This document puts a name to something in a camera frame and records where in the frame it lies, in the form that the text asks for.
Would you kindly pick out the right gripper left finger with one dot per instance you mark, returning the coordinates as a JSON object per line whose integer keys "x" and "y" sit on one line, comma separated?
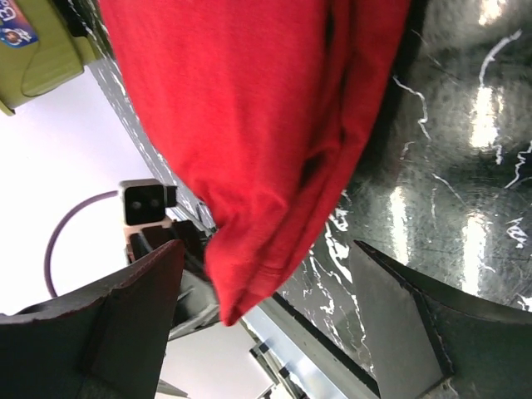
{"x": 104, "y": 340}

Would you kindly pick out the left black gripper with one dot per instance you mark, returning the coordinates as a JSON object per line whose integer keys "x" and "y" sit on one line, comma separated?
{"x": 197, "y": 306}

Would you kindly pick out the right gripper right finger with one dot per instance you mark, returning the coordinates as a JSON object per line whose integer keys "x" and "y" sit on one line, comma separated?
{"x": 422, "y": 333}

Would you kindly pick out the red t shirt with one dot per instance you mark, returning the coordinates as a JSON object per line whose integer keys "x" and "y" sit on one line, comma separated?
{"x": 263, "y": 109}

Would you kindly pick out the olive green plastic bin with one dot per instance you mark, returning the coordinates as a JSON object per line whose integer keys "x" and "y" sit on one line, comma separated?
{"x": 43, "y": 45}

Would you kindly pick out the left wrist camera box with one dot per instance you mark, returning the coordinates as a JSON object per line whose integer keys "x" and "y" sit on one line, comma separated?
{"x": 145, "y": 201}

